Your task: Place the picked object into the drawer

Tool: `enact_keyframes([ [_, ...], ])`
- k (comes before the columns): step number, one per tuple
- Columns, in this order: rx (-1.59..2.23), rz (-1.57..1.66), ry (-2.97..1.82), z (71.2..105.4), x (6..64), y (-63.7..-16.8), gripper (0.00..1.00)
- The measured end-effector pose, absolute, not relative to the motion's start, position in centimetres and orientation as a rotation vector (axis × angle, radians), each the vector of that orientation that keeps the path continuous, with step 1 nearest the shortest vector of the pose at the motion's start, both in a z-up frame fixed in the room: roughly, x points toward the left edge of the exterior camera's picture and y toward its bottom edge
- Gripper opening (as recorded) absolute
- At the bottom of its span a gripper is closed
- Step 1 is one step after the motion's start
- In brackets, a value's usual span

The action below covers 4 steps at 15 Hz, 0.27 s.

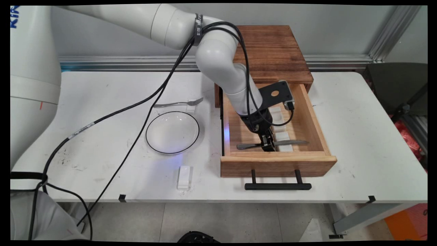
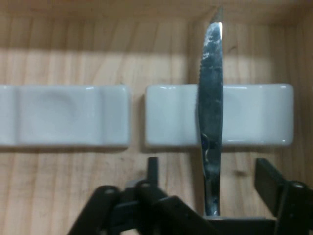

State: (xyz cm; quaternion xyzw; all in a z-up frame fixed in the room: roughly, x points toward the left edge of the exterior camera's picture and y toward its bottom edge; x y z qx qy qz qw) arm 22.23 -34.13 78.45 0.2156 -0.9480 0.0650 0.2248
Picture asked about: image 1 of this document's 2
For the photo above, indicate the slanted aluminium frame post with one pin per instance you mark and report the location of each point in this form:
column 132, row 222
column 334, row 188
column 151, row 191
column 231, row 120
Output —
column 392, row 34

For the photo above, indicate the grey table leg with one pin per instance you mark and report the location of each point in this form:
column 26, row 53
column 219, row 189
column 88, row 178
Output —
column 365, row 215

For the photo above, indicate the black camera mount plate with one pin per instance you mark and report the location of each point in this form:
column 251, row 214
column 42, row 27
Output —
column 269, row 97

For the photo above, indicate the silver serrated table knife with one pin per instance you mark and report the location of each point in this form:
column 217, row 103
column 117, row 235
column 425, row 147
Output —
column 293, row 142

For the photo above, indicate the orange box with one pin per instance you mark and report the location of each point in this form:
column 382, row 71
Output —
column 409, row 222

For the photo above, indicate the white plate with black rim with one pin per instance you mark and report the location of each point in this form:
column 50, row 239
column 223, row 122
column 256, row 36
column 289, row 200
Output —
column 172, row 132

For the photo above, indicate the dark brown wooden drawer cabinet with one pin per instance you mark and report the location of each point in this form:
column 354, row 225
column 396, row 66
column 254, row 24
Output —
column 273, row 51

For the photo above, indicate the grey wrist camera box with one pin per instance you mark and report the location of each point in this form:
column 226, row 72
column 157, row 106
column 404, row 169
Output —
column 292, row 95

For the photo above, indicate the black round floor object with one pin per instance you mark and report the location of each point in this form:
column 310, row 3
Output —
column 198, row 237

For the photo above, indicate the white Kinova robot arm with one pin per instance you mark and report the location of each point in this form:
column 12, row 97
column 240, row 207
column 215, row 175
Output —
column 34, row 68

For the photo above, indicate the red plastic bag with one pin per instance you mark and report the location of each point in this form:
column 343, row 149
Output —
column 409, row 136

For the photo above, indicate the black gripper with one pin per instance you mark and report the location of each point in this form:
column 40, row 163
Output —
column 256, row 121

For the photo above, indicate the silver metal fork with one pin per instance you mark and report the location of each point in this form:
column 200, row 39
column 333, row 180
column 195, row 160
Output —
column 170, row 104

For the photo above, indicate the white drawer divider blocks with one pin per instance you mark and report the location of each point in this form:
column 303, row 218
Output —
column 285, row 136

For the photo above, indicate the light wooden drawer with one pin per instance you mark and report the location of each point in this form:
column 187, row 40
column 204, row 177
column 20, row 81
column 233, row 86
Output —
column 273, row 165

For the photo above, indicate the small black table edge clip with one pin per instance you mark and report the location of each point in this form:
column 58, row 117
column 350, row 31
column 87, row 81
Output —
column 371, row 199
column 122, row 197

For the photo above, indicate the white ceramic cutlery rest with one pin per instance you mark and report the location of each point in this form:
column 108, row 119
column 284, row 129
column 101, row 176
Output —
column 276, row 114
column 192, row 106
column 280, row 129
column 184, row 177

